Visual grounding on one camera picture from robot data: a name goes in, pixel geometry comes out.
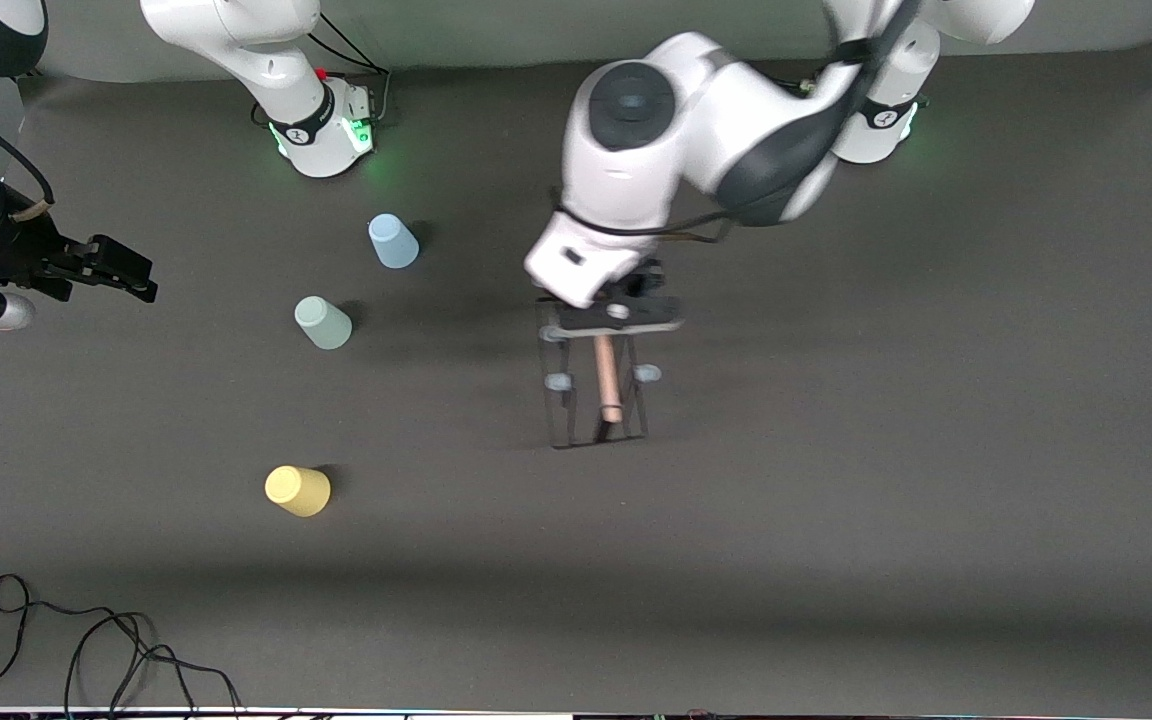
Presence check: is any yellow plastic cup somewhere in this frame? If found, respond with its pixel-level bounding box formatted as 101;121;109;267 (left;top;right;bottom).
264;465;332;519

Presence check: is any loose black cable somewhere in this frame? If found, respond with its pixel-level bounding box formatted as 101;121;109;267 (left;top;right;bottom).
0;573;247;719

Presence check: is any black right base cable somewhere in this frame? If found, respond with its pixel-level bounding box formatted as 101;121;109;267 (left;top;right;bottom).
308;10;393;127

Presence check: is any light blue plastic cup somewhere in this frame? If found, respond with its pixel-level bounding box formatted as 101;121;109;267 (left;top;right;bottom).
368;213;421;270

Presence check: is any black wire cup holder rack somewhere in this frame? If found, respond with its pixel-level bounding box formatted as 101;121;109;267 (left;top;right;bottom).
536;300;659;451

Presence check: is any pale green plastic cup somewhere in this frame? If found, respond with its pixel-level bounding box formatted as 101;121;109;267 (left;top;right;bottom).
294;295;354;351

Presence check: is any dark grey table mat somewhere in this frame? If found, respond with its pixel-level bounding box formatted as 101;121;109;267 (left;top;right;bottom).
0;35;1152;713

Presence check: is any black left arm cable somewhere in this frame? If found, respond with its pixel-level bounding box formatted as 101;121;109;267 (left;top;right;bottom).
554;205;737;247

